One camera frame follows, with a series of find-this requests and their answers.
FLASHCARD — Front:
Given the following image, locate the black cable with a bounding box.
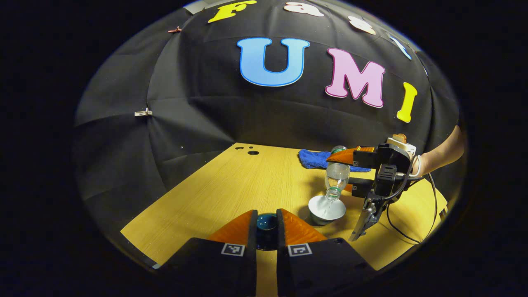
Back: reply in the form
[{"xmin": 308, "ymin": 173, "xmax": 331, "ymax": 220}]
[{"xmin": 385, "ymin": 172, "xmax": 438, "ymax": 245}]

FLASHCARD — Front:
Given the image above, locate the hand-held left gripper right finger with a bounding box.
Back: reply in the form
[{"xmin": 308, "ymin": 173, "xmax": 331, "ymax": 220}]
[{"xmin": 275, "ymin": 208, "xmax": 376, "ymax": 297}]

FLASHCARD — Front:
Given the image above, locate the white toaster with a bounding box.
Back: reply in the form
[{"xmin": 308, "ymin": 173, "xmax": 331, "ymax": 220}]
[{"xmin": 387, "ymin": 138, "xmax": 417, "ymax": 156}]

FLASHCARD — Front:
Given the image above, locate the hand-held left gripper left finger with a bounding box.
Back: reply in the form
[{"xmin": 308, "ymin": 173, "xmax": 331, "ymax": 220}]
[{"xmin": 158, "ymin": 209, "xmax": 259, "ymax": 297}]

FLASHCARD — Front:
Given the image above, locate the clear water bottle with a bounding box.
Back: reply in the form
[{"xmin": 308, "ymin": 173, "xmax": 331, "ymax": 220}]
[{"xmin": 324, "ymin": 145, "xmax": 351, "ymax": 203}]

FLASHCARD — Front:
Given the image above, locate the blue towel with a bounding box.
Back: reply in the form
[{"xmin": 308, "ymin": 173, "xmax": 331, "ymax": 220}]
[{"xmin": 299, "ymin": 149, "xmax": 372, "ymax": 172}]

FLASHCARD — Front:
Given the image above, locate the dark blue teacup lid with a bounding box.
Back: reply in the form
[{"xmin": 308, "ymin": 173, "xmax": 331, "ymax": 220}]
[{"xmin": 256, "ymin": 213, "xmax": 279, "ymax": 251}]

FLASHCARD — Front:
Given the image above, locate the white teacup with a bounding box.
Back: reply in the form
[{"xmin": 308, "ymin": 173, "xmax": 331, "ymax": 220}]
[{"xmin": 308, "ymin": 195, "xmax": 347, "ymax": 226}]

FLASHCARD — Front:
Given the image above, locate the black backdrop cloth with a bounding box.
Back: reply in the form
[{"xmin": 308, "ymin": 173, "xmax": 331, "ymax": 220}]
[{"xmin": 74, "ymin": 0, "xmax": 460, "ymax": 244}]

